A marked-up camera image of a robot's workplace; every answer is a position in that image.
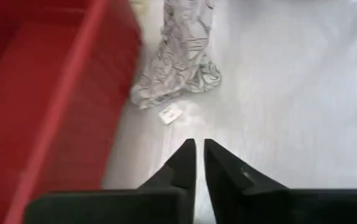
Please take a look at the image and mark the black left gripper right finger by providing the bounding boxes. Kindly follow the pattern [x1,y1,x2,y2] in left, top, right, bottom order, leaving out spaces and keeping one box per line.
[203,139,290,224]

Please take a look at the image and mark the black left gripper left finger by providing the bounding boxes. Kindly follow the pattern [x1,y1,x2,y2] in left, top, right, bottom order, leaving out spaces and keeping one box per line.
[137,139,197,224]

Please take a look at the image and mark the white patterned garment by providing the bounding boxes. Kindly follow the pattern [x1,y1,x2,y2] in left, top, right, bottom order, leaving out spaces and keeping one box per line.
[129,0,223,126]

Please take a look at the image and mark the red plastic laundry bin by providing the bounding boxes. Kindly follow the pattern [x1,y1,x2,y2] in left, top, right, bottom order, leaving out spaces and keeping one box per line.
[0,0,142,224]

